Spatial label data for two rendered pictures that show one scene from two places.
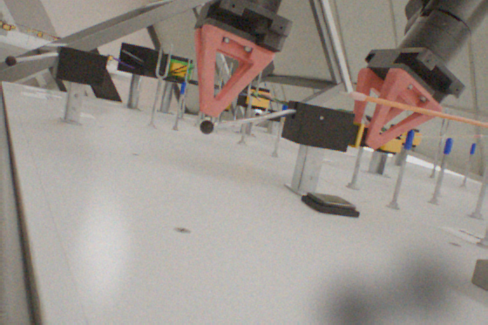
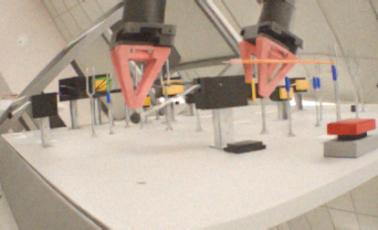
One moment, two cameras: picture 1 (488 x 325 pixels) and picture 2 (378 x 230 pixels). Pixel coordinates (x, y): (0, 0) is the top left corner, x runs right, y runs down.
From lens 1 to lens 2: 0.13 m
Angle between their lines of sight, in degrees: 3
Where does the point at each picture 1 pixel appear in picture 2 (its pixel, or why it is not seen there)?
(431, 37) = (273, 14)
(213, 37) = (123, 52)
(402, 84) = (267, 47)
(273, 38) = (165, 39)
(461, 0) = not seen: outside the picture
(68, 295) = (98, 209)
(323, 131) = (225, 94)
